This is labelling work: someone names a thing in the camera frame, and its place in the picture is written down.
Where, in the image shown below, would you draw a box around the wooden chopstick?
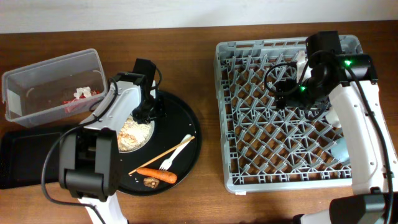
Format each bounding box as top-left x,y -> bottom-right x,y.
128,136 -> 195,175

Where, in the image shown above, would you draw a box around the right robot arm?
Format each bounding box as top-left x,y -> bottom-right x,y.
273,31 -> 397,223

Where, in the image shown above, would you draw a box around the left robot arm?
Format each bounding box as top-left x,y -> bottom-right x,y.
58,58 -> 164,223

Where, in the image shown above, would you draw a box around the white plastic fork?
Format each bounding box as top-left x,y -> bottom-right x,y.
159,134 -> 192,170

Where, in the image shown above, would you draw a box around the grey dinner plate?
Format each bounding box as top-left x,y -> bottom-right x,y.
116,114 -> 155,154

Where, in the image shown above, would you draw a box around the grey plastic dishwasher rack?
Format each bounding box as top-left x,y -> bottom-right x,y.
214,37 -> 352,195

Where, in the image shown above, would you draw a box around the round black serving tray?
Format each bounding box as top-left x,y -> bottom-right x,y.
118,91 -> 202,196

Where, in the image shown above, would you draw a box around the pink shallow bowl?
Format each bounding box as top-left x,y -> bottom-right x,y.
296,50 -> 312,82

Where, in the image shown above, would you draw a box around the white napkin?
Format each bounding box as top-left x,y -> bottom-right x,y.
73,86 -> 91,99

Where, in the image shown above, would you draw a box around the light blue plastic cup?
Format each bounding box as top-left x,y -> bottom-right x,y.
330,138 -> 349,162

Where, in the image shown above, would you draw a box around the orange carrot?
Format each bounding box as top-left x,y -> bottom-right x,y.
136,167 -> 177,184

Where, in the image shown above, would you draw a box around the black rectangular tray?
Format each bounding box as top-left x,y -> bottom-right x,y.
1,124 -> 74,190

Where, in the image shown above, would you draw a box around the red snack wrapper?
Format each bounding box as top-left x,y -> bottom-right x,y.
63,90 -> 100,113

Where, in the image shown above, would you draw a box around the rice and mushroom leftovers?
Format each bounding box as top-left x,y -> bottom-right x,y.
117,116 -> 154,152

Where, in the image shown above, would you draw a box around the clear plastic waste bin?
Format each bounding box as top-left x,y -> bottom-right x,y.
2,49 -> 108,128

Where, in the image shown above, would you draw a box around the cream white cup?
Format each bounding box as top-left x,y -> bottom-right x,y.
325,107 -> 341,128

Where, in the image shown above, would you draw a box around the brown food scrap chunk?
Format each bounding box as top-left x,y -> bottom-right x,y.
144,177 -> 160,189

